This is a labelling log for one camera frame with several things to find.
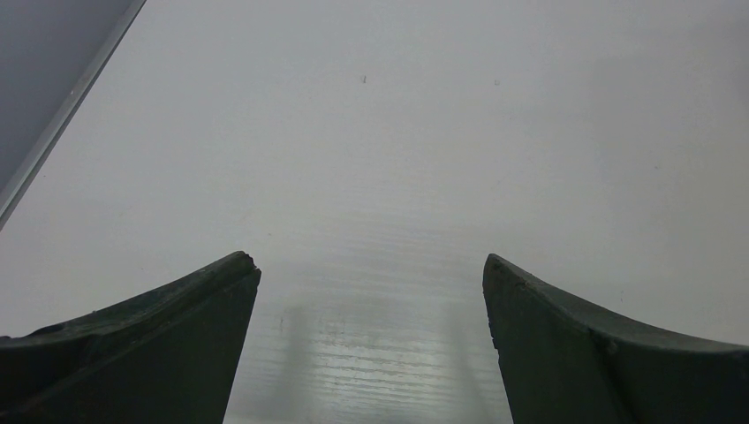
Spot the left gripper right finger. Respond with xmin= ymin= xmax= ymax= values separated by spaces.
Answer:
xmin=482 ymin=254 xmax=748 ymax=423

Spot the aluminium left side rail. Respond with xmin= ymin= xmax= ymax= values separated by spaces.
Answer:
xmin=1 ymin=1 xmax=144 ymax=223

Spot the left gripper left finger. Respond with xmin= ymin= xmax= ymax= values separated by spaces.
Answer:
xmin=1 ymin=251 xmax=261 ymax=423

